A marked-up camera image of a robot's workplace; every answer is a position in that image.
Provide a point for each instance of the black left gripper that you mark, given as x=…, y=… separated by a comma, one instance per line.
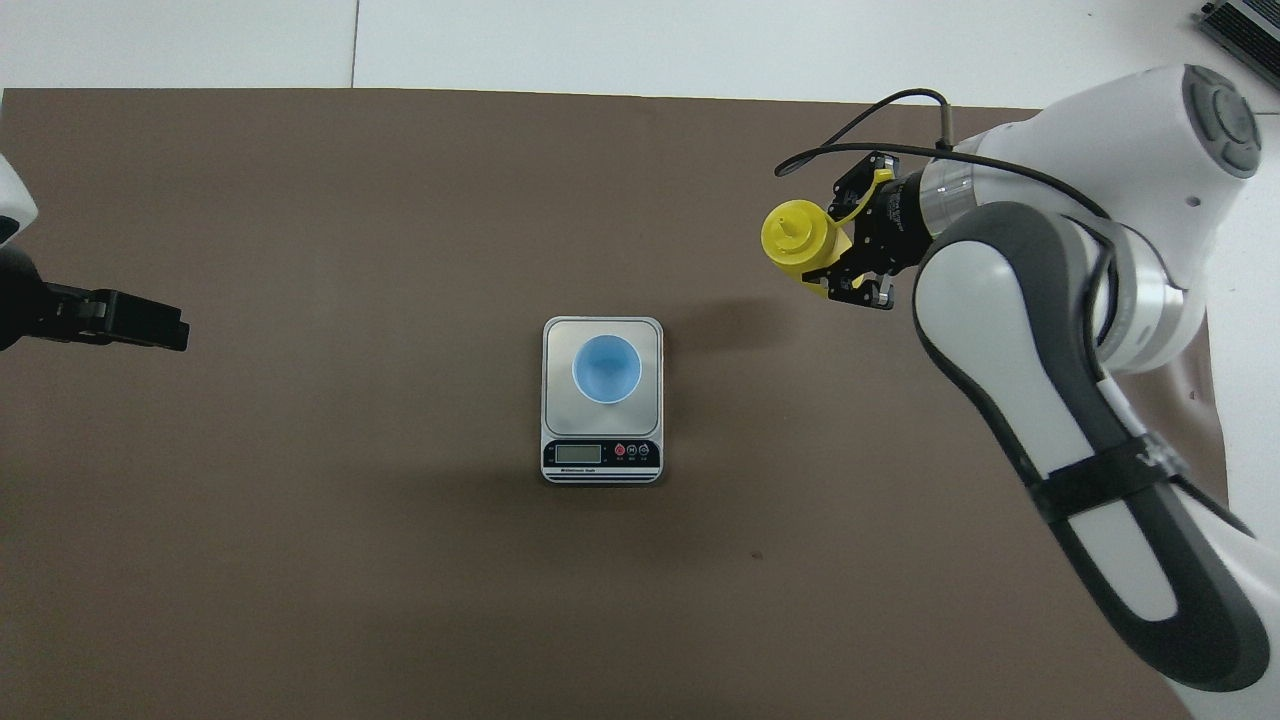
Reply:
x=20, y=300

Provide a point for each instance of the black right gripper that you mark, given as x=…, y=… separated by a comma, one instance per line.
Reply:
x=895, y=225

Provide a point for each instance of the yellow squeeze bottle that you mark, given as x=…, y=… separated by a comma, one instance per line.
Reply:
x=795, y=235

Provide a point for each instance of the light blue plastic cup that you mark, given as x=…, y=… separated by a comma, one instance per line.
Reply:
x=607, y=370

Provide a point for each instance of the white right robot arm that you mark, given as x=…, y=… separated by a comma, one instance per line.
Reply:
x=1060, y=300

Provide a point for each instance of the silver digital kitchen scale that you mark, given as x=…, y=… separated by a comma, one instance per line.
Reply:
x=600, y=455

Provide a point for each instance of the brown paper table mat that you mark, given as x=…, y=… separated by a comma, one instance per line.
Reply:
x=400, y=600

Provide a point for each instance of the grey ribbed metal device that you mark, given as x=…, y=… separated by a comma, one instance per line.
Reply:
x=1250, y=30

